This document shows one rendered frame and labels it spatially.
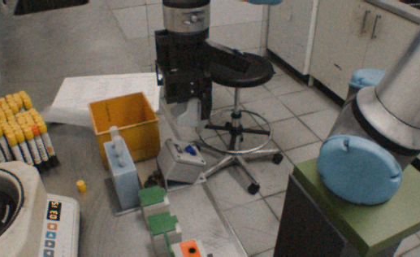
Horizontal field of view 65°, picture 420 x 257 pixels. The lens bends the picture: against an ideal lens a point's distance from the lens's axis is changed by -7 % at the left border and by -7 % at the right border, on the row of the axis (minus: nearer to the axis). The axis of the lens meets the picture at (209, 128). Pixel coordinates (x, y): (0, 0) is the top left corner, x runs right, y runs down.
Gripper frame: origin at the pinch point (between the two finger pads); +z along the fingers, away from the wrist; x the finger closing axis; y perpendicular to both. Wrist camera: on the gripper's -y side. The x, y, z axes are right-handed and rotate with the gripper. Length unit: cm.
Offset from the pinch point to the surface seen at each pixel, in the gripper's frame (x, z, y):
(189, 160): 3.3, 4.9, 3.6
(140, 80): -43.1, 10.2, 4.4
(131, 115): -20.5, 7.4, 10.9
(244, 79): -73, 34, -46
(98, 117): -20.1, 5.9, 18.6
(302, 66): -160, 83, -142
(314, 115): -116, 99, -126
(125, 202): 6.0, 8.7, 17.2
